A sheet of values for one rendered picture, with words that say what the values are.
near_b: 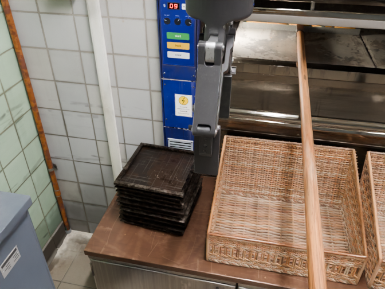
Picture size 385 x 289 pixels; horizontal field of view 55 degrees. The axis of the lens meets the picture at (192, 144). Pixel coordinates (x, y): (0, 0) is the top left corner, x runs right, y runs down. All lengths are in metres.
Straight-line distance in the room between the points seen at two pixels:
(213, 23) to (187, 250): 1.19
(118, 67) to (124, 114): 0.23
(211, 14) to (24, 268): 0.72
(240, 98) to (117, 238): 0.77
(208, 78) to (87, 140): 1.57
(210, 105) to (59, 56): 1.41
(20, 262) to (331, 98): 1.23
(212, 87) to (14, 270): 0.66
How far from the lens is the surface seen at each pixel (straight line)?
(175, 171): 1.50
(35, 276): 0.99
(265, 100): 1.57
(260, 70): 1.51
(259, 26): 1.92
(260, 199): 1.71
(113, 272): 1.62
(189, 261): 1.47
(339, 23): 1.31
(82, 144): 1.96
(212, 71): 0.38
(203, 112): 0.39
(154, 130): 1.74
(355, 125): 1.20
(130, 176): 1.49
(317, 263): 0.71
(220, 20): 0.40
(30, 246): 0.94
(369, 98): 1.62
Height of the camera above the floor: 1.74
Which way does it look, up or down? 35 degrees down
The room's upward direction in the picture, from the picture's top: straight up
